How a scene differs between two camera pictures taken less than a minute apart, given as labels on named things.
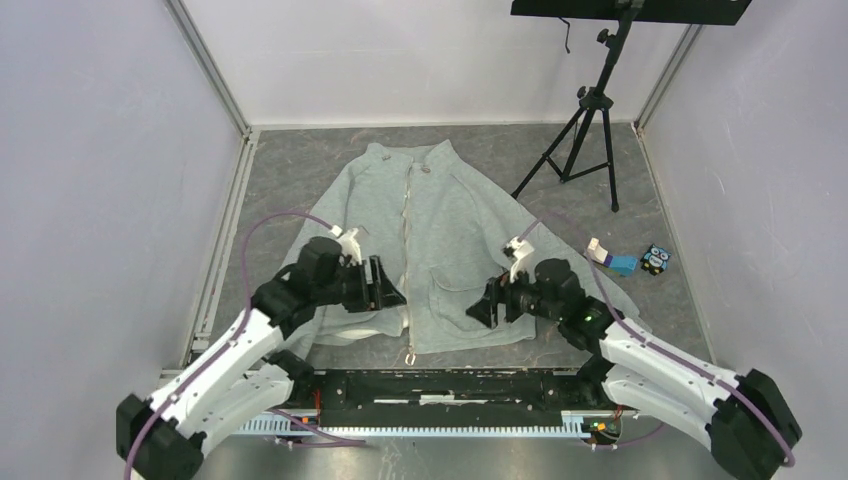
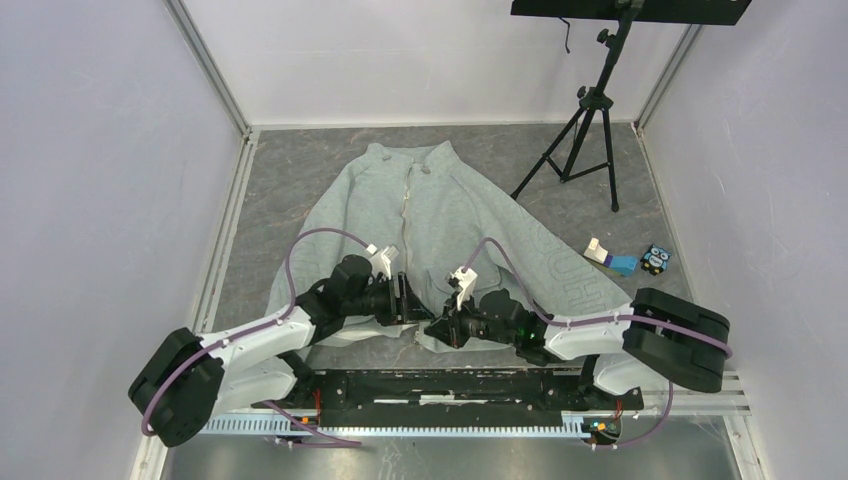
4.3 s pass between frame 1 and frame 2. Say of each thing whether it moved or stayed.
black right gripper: moved
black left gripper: moved
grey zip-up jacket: stayed
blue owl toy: stayed
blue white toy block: stayed
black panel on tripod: stayed
